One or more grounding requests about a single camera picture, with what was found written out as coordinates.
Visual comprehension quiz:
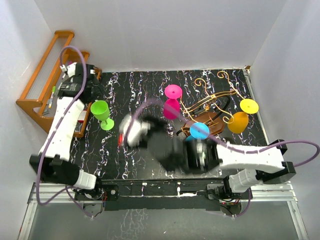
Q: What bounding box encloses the orange wine glass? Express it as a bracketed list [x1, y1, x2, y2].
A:
[227, 98, 259, 134]

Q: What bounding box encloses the gold wire wine glass rack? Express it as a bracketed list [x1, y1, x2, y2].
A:
[175, 70, 242, 137]

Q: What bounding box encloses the green capped marker pen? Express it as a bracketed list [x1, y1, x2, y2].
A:
[48, 86, 56, 109]

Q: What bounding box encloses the blue wine glass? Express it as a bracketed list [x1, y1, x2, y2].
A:
[185, 122, 210, 141]

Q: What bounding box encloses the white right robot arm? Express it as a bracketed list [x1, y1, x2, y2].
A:
[119, 114, 296, 199]

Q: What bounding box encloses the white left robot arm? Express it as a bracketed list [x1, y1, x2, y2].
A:
[29, 62, 104, 200]

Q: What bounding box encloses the aluminium frame rail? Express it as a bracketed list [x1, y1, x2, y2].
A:
[18, 69, 310, 240]

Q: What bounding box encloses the wooden tiered shelf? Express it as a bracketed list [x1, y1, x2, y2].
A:
[16, 30, 103, 138]

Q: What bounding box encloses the green wine glass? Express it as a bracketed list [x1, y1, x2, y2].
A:
[90, 100, 115, 131]

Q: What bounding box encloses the pink wine glass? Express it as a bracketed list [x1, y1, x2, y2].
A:
[163, 84, 183, 120]

